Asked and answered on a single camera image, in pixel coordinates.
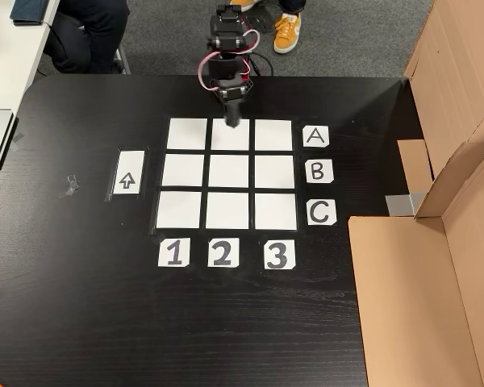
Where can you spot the white square paper sheet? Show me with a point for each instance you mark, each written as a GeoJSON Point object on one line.
{"type": "Point", "coordinates": [187, 134]}
{"type": "Point", "coordinates": [178, 210]}
{"type": "Point", "coordinates": [276, 212]}
{"type": "Point", "coordinates": [274, 171]}
{"type": "Point", "coordinates": [182, 171]}
{"type": "Point", "coordinates": [227, 211]}
{"type": "Point", "coordinates": [230, 141]}
{"type": "Point", "coordinates": [228, 171]}
{"type": "Point", "coordinates": [273, 135]}

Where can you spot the paper sheet letter A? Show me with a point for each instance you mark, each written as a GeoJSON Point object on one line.
{"type": "Point", "coordinates": [308, 131]}

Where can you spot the dark floor tape patch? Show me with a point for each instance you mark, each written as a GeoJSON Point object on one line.
{"type": "Point", "coordinates": [264, 22]}

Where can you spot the person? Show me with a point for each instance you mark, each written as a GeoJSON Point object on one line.
{"type": "Point", "coordinates": [97, 32]}
{"type": "Point", "coordinates": [286, 36]}

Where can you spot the paper sheet letter B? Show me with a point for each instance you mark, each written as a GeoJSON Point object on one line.
{"type": "Point", "coordinates": [327, 177]}

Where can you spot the grey metal chair leg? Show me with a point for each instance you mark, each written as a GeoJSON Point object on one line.
{"type": "Point", "coordinates": [123, 60]}

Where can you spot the white arrow paper sheet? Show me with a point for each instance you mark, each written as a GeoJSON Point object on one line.
{"type": "Point", "coordinates": [134, 188]}

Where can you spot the paper sheet number 2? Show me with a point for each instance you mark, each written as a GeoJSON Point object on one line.
{"type": "Point", "coordinates": [234, 244]}

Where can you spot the paper sheet number 3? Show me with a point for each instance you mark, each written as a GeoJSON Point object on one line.
{"type": "Point", "coordinates": [269, 246]}

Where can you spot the paper sheet letter C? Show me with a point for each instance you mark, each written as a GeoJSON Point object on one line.
{"type": "Point", "coordinates": [330, 221]}

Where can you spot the paper sheet number 1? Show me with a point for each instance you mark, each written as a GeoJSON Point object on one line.
{"type": "Point", "coordinates": [163, 260]}

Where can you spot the clear tape piece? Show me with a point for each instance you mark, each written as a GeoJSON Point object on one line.
{"type": "Point", "coordinates": [69, 186]}
{"type": "Point", "coordinates": [18, 141]}

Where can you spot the grey tape strip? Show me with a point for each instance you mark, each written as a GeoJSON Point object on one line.
{"type": "Point", "coordinates": [399, 205]}

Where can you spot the brown cardboard panel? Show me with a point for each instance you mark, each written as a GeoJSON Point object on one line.
{"type": "Point", "coordinates": [447, 60]}
{"type": "Point", "coordinates": [407, 302]}

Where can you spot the dark blue case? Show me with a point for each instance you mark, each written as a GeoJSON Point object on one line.
{"type": "Point", "coordinates": [28, 12]}

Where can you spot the white desk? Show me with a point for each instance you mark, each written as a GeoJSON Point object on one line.
{"type": "Point", "coordinates": [8, 60]}

